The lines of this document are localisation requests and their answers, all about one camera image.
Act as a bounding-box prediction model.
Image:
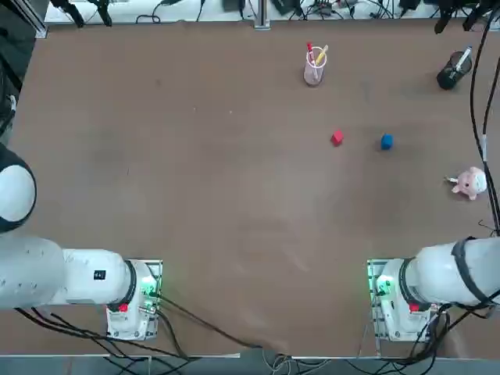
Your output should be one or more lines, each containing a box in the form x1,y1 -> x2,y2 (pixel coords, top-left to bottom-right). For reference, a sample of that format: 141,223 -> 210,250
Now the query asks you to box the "white marker with blue cap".
455,45 -> 473,73

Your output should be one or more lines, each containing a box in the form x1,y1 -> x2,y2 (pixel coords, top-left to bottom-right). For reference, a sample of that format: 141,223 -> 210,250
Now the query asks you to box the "black mesh pen cup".
436,52 -> 473,91

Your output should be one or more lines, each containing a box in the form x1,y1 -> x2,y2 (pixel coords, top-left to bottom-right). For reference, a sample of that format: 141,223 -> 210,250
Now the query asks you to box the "pink translucent pen cup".
303,45 -> 328,86

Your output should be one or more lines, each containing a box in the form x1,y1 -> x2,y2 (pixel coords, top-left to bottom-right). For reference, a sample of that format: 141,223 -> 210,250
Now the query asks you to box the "pink plush pig toy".
444,166 -> 488,202

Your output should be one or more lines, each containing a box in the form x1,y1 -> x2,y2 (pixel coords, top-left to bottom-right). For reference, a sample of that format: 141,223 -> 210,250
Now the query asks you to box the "metal base mounting plate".
105,257 -> 164,341
366,257 -> 435,343

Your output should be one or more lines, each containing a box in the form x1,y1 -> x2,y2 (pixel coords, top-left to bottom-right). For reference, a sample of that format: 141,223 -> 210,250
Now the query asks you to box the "aluminium profile rail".
9,0 -> 48,39

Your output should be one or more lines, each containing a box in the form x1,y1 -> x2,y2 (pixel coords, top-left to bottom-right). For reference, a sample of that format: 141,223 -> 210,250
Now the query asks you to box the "thin black looped cable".
135,0 -> 177,23

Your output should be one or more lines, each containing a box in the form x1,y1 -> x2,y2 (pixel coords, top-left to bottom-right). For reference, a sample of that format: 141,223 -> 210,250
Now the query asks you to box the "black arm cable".
482,58 -> 500,165

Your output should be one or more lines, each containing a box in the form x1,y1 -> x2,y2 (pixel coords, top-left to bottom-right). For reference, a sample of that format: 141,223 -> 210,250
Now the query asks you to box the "black cable with white sleeve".
470,15 -> 500,235

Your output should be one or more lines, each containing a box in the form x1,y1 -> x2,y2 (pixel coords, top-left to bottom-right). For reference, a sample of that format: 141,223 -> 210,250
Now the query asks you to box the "aluminium profile post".
254,0 -> 271,30

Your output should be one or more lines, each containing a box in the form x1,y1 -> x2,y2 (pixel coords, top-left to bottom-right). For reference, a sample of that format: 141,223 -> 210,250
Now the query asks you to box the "black base cable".
158,295 -> 263,349
14,306 -> 188,359

